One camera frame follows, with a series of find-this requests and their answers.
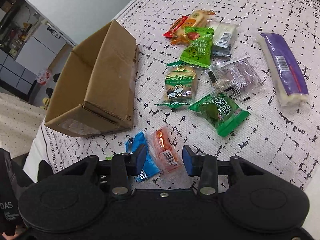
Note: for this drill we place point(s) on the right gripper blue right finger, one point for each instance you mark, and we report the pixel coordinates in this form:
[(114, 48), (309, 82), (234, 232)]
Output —
[(204, 167)]

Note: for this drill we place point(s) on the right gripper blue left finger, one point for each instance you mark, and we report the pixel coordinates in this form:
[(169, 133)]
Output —
[(123, 166)]

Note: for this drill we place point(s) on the orange clear candy packet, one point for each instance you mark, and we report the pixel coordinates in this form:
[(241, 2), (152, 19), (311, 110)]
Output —
[(165, 156)]

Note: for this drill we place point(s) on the light green snack packet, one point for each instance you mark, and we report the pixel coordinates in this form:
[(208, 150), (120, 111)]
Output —
[(200, 48)]

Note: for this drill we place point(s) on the dark green snack packet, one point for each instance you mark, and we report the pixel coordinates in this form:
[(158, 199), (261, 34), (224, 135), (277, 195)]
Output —
[(220, 111)]

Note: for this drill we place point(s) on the brown cardboard box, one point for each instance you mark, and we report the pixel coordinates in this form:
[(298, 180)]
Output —
[(95, 91)]

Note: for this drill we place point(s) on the green cow biscuit packet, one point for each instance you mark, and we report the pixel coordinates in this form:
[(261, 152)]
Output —
[(181, 83)]

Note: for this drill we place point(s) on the clear purple snack packet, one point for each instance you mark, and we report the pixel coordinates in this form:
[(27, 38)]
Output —
[(236, 78)]

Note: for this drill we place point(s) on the long purple white snack bar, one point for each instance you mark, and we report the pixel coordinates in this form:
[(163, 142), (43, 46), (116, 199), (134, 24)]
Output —
[(287, 77)]

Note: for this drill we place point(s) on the white cake black packet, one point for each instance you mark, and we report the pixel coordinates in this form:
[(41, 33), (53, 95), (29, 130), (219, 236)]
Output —
[(225, 35)]

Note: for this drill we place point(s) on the red candy bar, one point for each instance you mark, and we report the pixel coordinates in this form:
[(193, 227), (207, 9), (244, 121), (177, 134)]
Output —
[(175, 26)]

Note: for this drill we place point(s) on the orange yellow biscuit packet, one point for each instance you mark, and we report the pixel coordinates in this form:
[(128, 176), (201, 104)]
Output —
[(198, 18)]

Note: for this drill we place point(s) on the grey cabinet drawers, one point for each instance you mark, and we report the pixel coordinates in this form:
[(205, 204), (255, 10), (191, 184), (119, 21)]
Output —
[(26, 52)]

